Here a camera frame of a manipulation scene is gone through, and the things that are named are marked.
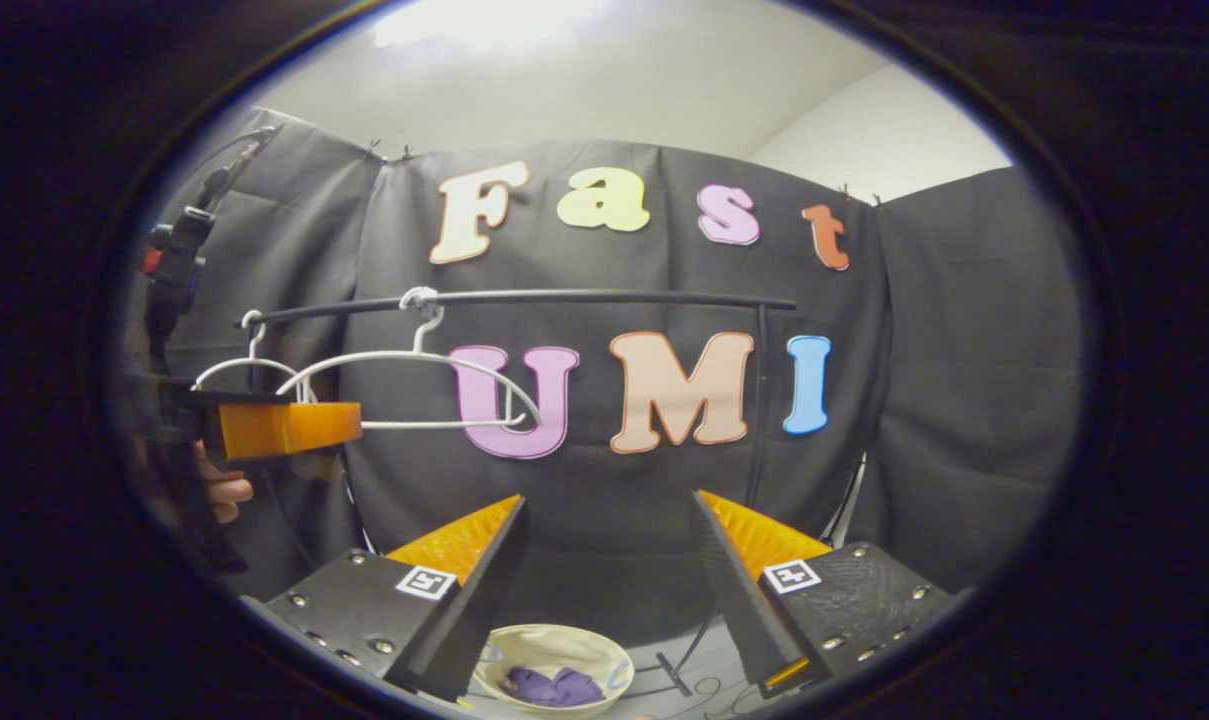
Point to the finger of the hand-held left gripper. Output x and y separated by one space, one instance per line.
284 430

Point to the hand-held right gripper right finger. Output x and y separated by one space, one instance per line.
734 600

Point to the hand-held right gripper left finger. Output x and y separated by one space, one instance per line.
484 600

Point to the cream laundry hamper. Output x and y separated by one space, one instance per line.
554 645

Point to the purple ribbed shirt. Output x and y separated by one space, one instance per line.
554 688

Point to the white hanger with taped hook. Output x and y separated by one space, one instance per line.
434 425

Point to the black backdrop cloth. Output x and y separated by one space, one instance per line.
964 400

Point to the black clothes rail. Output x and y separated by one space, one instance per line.
614 296

